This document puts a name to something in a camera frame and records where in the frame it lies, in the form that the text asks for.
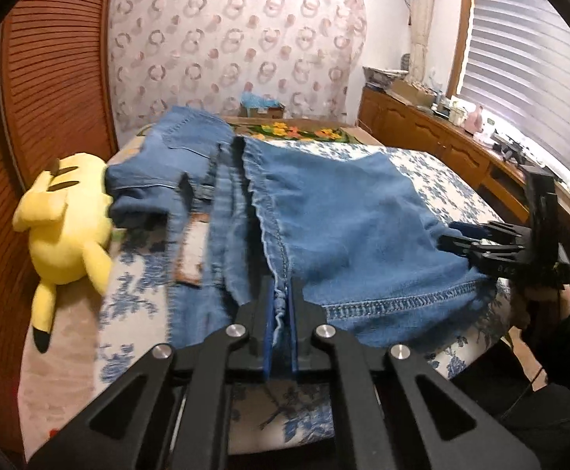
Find blue plastic bag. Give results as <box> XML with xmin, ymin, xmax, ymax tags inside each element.
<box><xmin>241</xmin><ymin>90</ymin><xmax>278</xmax><ymax>108</ymax></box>

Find person's right hand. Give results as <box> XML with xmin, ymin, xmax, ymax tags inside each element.
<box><xmin>510</xmin><ymin>285</ymin><xmax>570</xmax><ymax>334</ymax></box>

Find pink figurine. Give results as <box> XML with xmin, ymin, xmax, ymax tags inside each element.
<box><xmin>464</xmin><ymin>105</ymin><xmax>485</xmax><ymax>135</ymax></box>

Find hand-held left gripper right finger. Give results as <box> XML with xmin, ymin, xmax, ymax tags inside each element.
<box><xmin>287</xmin><ymin>277</ymin><xmax>543</xmax><ymax>470</ymax></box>

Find yellow plush toy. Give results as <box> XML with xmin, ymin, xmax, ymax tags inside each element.
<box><xmin>12</xmin><ymin>153</ymin><xmax>114</xmax><ymax>353</ymax></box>

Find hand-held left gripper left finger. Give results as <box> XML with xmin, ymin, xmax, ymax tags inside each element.
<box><xmin>28</xmin><ymin>274</ymin><xmax>279</xmax><ymax>470</ymax></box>

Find wooden cabinet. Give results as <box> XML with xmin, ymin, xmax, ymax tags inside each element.
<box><xmin>357</xmin><ymin>87</ymin><xmax>570</xmax><ymax>304</ymax></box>

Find stack of flat boxes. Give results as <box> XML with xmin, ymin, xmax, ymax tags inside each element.
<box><xmin>363</xmin><ymin>66</ymin><xmax>408</xmax><ymax>89</ymax></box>

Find wooden louvered door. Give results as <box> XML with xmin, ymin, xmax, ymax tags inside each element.
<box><xmin>0</xmin><ymin>0</ymin><xmax>119</xmax><ymax>456</ymax></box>

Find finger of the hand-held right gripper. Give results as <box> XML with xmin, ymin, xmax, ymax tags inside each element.
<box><xmin>449</xmin><ymin>222</ymin><xmax>527</xmax><ymax>251</ymax></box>
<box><xmin>437</xmin><ymin>236</ymin><xmax>517</xmax><ymax>278</ymax></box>

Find ring-patterned wall curtain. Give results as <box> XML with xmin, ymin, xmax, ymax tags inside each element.
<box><xmin>106</xmin><ymin>0</ymin><xmax>369</xmax><ymax>133</ymax></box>

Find blue denim pants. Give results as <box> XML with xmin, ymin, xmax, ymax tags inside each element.
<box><xmin>104</xmin><ymin>105</ymin><xmax>498</xmax><ymax>353</ymax></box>

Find beige window curtain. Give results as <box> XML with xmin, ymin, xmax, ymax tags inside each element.
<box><xmin>407</xmin><ymin>0</ymin><xmax>435</xmax><ymax>84</ymax></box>

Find white blue floral quilt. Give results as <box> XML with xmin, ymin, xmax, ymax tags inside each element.
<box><xmin>96</xmin><ymin>142</ymin><xmax>516</xmax><ymax>456</ymax></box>

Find striped window blind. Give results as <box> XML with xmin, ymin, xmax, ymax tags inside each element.
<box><xmin>458</xmin><ymin>0</ymin><xmax>570</xmax><ymax>187</ymax></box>

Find open long cardboard box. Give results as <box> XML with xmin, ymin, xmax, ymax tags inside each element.
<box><xmin>388</xmin><ymin>81</ymin><xmax>435</xmax><ymax>108</ymax></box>

